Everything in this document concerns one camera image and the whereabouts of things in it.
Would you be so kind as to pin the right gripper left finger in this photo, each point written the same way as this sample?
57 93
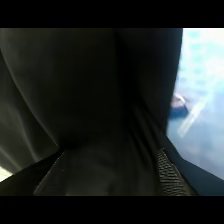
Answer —
31 181

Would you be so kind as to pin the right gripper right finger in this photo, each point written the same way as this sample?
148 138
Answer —
186 176

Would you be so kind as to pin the black garment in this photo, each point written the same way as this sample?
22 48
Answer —
86 93

